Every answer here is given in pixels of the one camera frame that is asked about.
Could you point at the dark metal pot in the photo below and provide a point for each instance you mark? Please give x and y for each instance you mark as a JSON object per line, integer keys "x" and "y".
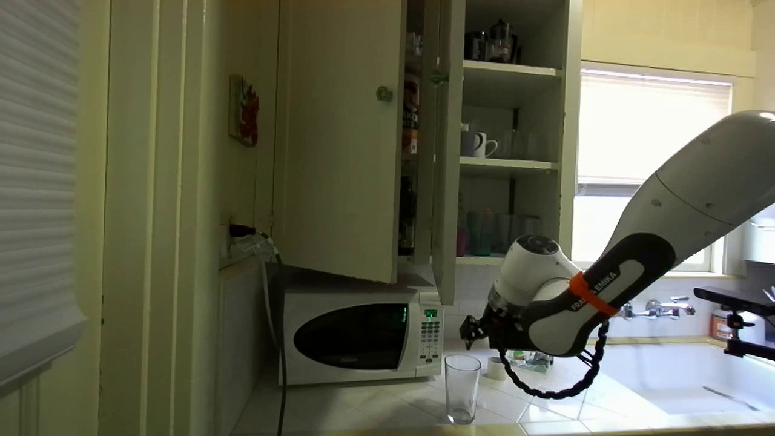
{"x": 494, "y": 43}

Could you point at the cream upper cabinet door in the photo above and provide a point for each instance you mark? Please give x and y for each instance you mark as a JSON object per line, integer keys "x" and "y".
{"x": 340, "y": 136}

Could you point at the crumpled clear bag green print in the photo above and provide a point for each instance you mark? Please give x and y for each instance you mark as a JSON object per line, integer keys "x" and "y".
{"x": 530, "y": 363}

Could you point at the green plastic tumbler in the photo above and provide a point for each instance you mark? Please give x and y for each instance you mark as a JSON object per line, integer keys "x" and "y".
{"x": 484, "y": 236}

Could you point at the small red white container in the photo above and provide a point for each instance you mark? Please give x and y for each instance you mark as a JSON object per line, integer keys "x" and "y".
{"x": 719, "y": 325}

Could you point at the clear plastic cup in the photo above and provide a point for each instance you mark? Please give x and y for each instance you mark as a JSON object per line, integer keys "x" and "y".
{"x": 462, "y": 391}

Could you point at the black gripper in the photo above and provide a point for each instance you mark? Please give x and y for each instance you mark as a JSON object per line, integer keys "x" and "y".
{"x": 494, "y": 329}

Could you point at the white window blind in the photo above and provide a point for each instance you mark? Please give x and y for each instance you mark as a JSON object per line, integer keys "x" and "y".
{"x": 654, "y": 129}

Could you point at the chrome sink faucet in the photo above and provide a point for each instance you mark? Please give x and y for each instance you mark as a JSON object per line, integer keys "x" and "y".
{"x": 657, "y": 309}

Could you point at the cream upper wall cabinet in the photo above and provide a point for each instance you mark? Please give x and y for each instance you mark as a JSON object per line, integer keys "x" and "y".
{"x": 570, "y": 122}

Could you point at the white microwave oven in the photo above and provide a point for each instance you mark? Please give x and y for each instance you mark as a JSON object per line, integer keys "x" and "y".
{"x": 355, "y": 336}

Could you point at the round metal cabinet knob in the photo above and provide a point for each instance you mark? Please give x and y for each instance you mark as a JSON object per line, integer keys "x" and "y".
{"x": 386, "y": 94}

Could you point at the white ceramic mug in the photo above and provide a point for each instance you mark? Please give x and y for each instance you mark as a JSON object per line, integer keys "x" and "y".
{"x": 473, "y": 144}

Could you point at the white pleated door shade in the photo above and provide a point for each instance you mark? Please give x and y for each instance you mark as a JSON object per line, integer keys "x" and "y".
{"x": 37, "y": 177}

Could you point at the pink plastic tumbler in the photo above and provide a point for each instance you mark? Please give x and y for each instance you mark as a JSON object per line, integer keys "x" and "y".
{"x": 466, "y": 236}

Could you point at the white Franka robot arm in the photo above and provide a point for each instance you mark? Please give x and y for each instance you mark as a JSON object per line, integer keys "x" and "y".
{"x": 711, "y": 186}

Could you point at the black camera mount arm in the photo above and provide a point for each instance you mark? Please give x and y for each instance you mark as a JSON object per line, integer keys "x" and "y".
{"x": 741, "y": 296}

